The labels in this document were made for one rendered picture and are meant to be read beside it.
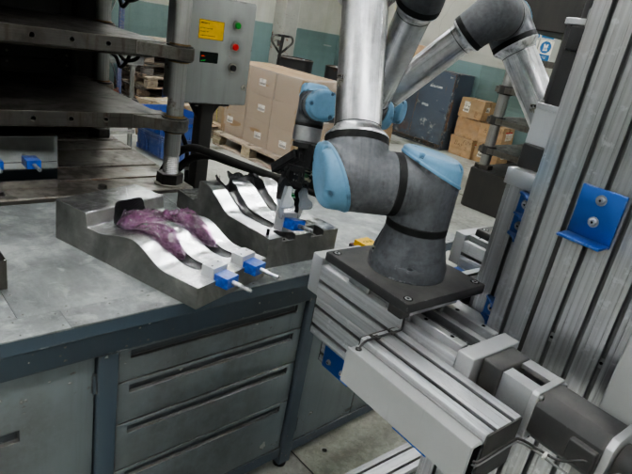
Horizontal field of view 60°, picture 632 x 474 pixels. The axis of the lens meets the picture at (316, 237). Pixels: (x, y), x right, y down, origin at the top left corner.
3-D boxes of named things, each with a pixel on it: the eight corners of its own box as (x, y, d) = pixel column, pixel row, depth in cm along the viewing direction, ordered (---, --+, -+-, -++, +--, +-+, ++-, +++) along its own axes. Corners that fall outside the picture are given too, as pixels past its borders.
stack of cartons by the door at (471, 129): (507, 167, 784) (525, 109, 753) (495, 168, 762) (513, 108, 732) (458, 150, 840) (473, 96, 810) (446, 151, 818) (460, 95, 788)
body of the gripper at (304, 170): (299, 190, 141) (308, 143, 139) (278, 183, 147) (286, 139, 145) (320, 192, 146) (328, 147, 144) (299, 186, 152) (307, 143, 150)
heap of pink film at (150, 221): (224, 244, 145) (227, 217, 142) (175, 262, 130) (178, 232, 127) (154, 214, 156) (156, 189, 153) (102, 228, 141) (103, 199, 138)
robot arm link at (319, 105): (356, 92, 130) (345, 94, 140) (310, 85, 127) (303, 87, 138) (352, 126, 131) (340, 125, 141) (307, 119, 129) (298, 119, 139)
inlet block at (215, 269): (256, 298, 127) (260, 277, 125) (243, 305, 123) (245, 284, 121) (213, 277, 133) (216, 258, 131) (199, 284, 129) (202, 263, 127)
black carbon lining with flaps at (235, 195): (308, 229, 164) (314, 199, 160) (266, 235, 153) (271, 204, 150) (244, 191, 186) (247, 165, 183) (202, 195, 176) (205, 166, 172)
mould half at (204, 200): (332, 255, 166) (340, 213, 161) (264, 269, 149) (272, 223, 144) (241, 200, 199) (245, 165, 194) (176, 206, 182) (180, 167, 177)
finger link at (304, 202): (308, 223, 149) (308, 191, 146) (293, 218, 153) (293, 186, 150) (316, 221, 151) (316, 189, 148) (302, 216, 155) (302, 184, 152)
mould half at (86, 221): (263, 276, 145) (269, 238, 141) (196, 309, 123) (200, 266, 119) (133, 217, 166) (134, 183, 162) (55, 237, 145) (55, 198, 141)
